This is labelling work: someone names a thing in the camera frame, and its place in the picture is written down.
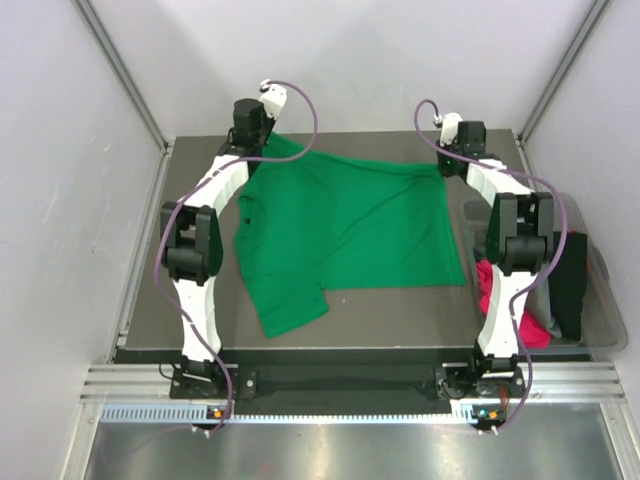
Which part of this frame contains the pink t-shirt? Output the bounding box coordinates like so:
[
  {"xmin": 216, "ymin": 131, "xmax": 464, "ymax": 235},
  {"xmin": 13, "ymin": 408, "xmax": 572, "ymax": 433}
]
[{"xmin": 476, "ymin": 259, "xmax": 551, "ymax": 349}]

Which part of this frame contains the aluminium corner post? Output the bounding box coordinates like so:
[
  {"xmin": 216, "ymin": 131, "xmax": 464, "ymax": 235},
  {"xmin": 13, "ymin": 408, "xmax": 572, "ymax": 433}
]
[
  {"xmin": 516, "ymin": 0, "xmax": 612, "ymax": 146},
  {"xmin": 71, "ymin": 0, "xmax": 170, "ymax": 153}
]

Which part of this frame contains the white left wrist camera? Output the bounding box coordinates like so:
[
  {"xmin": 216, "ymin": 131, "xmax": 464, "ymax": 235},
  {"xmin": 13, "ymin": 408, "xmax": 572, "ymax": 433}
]
[{"xmin": 258, "ymin": 79, "xmax": 288, "ymax": 120}]

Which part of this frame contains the grey slotted cable duct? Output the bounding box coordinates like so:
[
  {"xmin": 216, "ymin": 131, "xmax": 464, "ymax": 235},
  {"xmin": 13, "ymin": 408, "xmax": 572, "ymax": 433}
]
[{"xmin": 100, "ymin": 404, "xmax": 499, "ymax": 425}]

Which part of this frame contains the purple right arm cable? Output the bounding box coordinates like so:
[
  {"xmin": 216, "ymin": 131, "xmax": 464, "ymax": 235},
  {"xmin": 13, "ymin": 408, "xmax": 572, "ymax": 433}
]
[{"xmin": 412, "ymin": 99, "xmax": 569, "ymax": 432}]

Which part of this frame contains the left aluminium corner post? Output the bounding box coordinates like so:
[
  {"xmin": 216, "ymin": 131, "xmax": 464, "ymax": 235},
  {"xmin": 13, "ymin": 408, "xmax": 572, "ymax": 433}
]
[{"xmin": 71, "ymin": 0, "xmax": 170, "ymax": 153}]

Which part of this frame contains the grey t-shirt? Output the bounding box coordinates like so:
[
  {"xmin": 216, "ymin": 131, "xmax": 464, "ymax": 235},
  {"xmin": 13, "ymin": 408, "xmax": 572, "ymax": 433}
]
[{"xmin": 526, "ymin": 279, "xmax": 562, "ymax": 339}]

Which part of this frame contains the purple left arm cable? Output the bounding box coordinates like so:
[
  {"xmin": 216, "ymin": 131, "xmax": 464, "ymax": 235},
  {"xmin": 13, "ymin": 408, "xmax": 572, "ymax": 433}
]
[{"xmin": 152, "ymin": 78, "xmax": 319, "ymax": 432}]

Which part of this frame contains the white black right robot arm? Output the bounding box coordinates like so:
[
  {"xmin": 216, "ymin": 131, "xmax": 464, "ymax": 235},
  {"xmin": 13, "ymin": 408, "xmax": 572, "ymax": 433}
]
[{"xmin": 434, "ymin": 113, "xmax": 554, "ymax": 396}]

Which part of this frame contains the aluminium front frame rail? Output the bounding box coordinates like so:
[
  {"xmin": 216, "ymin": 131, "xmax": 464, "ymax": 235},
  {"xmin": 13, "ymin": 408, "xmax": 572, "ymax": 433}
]
[{"xmin": 80, "ymin": 362, "xmax": 626, "ymax": 404}]

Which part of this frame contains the green t-shirt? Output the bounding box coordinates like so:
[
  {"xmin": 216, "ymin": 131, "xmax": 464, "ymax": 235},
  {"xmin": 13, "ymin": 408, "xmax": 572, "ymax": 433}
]
[{"xmin": 235, "ymin": 134, "xmax": 466, "ymax": 338}]

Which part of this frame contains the right aluminium corner post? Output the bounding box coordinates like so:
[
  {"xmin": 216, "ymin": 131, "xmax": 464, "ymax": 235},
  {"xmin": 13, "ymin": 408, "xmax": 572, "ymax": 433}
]
[{"xmin": 516, "ymin": 0, "xmax": 612, "ymax": 146}]

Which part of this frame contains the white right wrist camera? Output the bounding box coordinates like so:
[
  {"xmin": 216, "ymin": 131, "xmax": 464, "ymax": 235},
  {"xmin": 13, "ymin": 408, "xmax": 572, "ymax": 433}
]
[{"xmin": 433, "ymin": 113, "xmax": 463, "ymax": 147}]

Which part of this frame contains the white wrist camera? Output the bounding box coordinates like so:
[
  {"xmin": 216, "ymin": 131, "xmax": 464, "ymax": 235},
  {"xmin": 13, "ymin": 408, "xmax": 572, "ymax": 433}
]
[
  {"xmin": 258, "ymin": 79, "xmax": 288, "ymax": 120},
  {"xmin": 433, "ymin": 113, "xmax": 463, "ymax": 147}
]

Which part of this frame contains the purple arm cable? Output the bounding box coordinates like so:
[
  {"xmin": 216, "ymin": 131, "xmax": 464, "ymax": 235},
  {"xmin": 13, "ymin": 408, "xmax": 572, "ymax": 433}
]
[
  {"xmin": 412, "ymin": 99, "xmax": 569, "ymax": 432},
  {"xmin": 152, "ymin": 78, "xmax": 319, "ymax": 432}
]

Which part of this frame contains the clear plastic storage bin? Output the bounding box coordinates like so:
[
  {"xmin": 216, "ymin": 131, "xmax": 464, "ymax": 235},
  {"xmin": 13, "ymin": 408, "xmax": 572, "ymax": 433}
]
[{"xmin": 458, "ymin": 196, "xmax": 628, "ymax": 357}]

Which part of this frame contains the black folded t-shirt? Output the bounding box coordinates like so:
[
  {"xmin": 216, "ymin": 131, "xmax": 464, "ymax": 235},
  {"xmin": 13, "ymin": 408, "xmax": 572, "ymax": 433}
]
[{"xmin": 548, "ymin": 230, "xmax": 588, "ymax": 341}]

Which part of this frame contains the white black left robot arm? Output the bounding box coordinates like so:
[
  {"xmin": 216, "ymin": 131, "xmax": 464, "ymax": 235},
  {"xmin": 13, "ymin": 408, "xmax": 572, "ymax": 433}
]
[{"xmin": 160, "ymin": 96, "xmax": 282, "ymax": 399}]

